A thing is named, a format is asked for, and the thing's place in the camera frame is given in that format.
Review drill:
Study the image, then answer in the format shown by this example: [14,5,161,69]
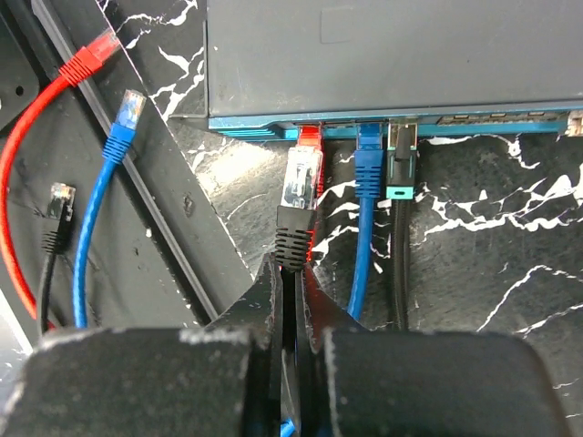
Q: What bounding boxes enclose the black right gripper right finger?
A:
[294,264,366,436]

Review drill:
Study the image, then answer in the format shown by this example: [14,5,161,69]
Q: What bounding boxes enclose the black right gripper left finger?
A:
[205,253,283,436]

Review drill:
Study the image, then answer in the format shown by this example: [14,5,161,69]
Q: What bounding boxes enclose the black braided teal-tipped cable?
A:
[384,119,420,331]

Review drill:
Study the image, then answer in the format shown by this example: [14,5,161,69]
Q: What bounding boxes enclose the blue cable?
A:
[72,88,386,437]

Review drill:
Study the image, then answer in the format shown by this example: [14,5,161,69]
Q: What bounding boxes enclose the dark grey network switch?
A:
[206,1,582,140]

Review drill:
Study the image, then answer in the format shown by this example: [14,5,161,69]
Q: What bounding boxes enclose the red cable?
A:
[0,28,326,329]

